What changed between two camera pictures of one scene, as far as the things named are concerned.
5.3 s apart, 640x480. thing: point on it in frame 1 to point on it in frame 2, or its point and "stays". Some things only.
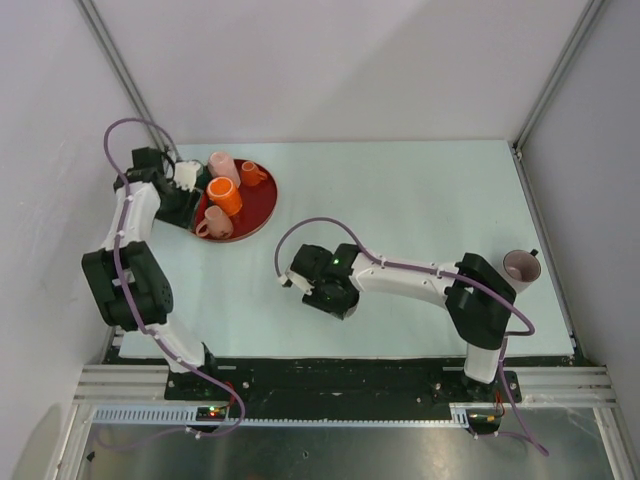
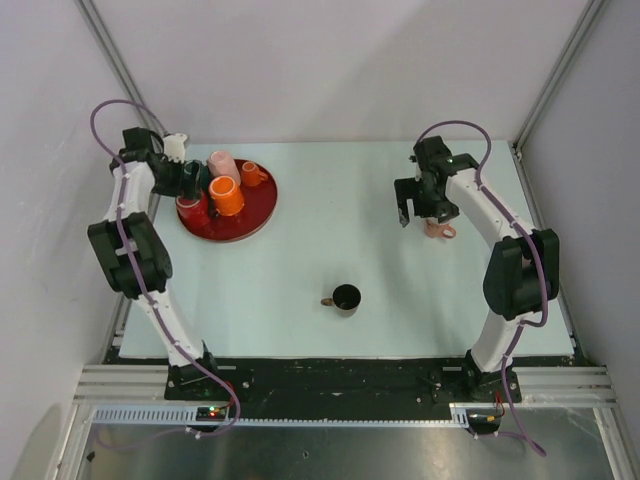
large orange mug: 222,192 stays
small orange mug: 250,175 stays
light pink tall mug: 222,164 stays
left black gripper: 187,216 to 175,190
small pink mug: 218,224 to 434,229
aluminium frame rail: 122,385 stays
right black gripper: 339,309 to 407,189
